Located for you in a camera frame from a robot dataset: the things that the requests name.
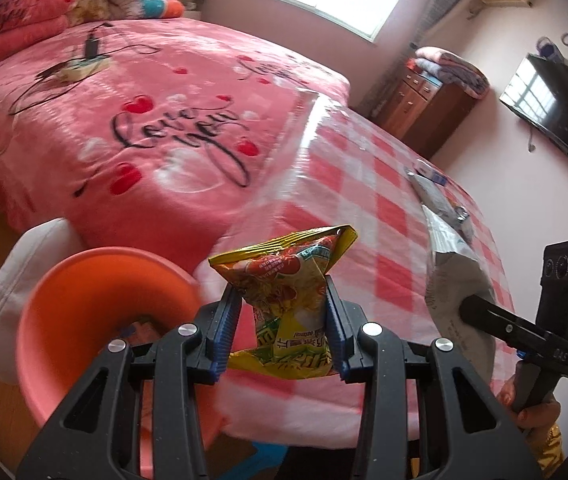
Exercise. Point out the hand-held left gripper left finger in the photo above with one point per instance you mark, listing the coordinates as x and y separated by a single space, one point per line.
223 332

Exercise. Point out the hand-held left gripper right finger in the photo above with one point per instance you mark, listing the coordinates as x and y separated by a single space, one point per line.
336 332

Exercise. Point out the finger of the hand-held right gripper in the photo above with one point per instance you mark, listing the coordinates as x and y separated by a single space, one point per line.
499 322

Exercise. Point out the grey white printed packet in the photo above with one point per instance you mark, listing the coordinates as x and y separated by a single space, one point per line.
451 270

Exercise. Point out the yellow snack packet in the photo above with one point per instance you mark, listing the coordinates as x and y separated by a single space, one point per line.
289 280

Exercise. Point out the white plastic drink bottle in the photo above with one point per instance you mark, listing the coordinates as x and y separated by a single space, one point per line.
436 196

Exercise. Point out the orange plastic bin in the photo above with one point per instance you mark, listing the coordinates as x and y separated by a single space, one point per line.
88 280

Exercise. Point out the person's right forearm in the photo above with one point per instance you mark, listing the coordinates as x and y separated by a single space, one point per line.
551 452

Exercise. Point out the person's right hand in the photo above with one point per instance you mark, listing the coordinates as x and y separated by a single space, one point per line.
539 417

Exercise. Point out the red white checkered tablecloth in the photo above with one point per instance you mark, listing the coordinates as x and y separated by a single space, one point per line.
364 185

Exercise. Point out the small blue box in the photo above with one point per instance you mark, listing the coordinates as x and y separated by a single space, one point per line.
434 176

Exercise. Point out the brown wooden cabinet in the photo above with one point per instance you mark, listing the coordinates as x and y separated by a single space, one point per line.
434 110

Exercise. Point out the pink bed blanket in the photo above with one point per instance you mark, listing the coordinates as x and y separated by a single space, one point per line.
163 85

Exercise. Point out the folded blanket on cabinet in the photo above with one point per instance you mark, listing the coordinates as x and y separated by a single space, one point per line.
449 67

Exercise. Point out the black charger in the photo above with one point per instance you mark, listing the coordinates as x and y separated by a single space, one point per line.
90 46

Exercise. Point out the grey patterned curtain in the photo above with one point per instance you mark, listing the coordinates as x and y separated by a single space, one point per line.
439 10

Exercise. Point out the patterned beige pillow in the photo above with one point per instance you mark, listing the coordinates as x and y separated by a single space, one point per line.
88 5

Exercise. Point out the folded pink blanket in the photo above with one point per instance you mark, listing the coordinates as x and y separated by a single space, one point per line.
13 15

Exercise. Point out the black wall television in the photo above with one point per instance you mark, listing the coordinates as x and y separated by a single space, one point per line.
554 105

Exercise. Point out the blue wall hanging item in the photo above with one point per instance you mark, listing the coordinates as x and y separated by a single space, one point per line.
548 50

